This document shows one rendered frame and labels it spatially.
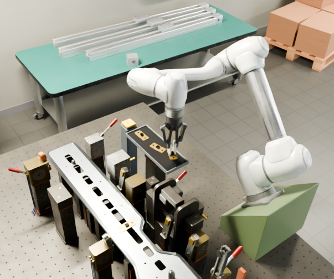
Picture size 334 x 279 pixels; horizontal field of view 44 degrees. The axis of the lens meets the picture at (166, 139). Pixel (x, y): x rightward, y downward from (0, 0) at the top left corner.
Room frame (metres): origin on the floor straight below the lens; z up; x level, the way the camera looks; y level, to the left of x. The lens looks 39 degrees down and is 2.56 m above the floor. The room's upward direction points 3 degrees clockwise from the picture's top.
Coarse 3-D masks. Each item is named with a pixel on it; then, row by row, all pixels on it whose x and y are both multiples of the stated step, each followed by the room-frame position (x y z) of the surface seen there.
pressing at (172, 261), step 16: (64, 144) 1.82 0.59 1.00; (64, 160) 1.68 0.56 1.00; (80, 160) 1.69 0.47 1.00; (64, 176) 1.56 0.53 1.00; (80, 176) 1.56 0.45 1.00; (96, 176) 1.57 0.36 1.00; (80, 192) 1.45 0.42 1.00; (112, 192) 1.46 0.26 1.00; (96, 208) 1.35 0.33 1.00; (112, 208) 1.35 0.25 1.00; (128, 208) 1.36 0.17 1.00; (112, 224) 1.25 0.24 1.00; (112, 240) 1.17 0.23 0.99; (128, 240) 1.17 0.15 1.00; (144, 240) 1.17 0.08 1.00; (128, 256) 1.08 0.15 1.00; (144, 256) 1.08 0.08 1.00; (160, 256) 1.09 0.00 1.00; (176, 256) 1.09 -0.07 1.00; (144, 272) 1.00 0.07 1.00; (160, 272) 1.01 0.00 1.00; (176, 272) 1.01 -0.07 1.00; (192, 272) 1.01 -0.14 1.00
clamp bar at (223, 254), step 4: (224, 248) 0.99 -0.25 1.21; (228, 248) 0.99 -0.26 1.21; (220, 252) 0.97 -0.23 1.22; (224, 252) 0.97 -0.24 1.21; (228, 252) 0.97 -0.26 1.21; (220, 256) 0.96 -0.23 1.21; (224, 256) 0.97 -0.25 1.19; (228, 256) 0.98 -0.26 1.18; (220, 260) 0.99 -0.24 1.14; (224, 260) 0.97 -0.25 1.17; (216, 264) 0.98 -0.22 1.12; (220, 264) 0.98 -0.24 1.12; (224, 264) 0.97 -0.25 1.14; (216, 268) 0.98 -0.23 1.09; (220, 268) 0.96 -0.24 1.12; (224, 268) 0.97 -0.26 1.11; (220, 272) 0.96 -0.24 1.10
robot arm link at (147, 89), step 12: (216, 60) 1.94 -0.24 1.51; (132, 72) 1.62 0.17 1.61; (144, 72) 1.61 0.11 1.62; (156, 72) 1.62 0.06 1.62; (168, 72) 1.73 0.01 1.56; (192, 72) 1.78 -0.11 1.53; (204, 72) 1.81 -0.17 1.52; (216, 72) 1.87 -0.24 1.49; (132, 84) 1.59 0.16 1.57; (144, 84) 1.56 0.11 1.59
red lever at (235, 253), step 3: (240, 246) 1.05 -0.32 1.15; (237, 249) 1.04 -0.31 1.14; (240, 249) 1.04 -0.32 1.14; (234, 252) 1.03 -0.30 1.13; (237, 252) 1.03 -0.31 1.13; (231, 255) 1.03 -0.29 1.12; (234, 255) 1.02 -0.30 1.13; (237, 255) 1.02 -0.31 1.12; (231, 258) 1.02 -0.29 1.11; (234, 258) 1.02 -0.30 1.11; (228, 261) 1.01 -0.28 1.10; (231, 261) 1.01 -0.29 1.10; (228, 264) 1.00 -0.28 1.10; (225, 267) 0.99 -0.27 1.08; (216, 273) 0.97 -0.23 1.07
